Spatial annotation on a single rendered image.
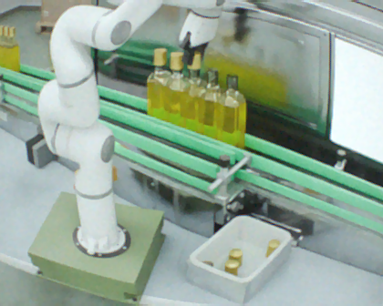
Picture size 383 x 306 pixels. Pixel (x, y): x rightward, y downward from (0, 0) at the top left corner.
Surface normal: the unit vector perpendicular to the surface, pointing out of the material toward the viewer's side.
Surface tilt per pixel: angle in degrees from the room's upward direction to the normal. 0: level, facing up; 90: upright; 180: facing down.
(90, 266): 2
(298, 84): 90
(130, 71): 90
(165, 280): 0
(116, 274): 2
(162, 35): 91
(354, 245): 90
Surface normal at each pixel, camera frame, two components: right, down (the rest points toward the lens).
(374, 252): -0.60, 0.41
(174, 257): 0.00, -0.85
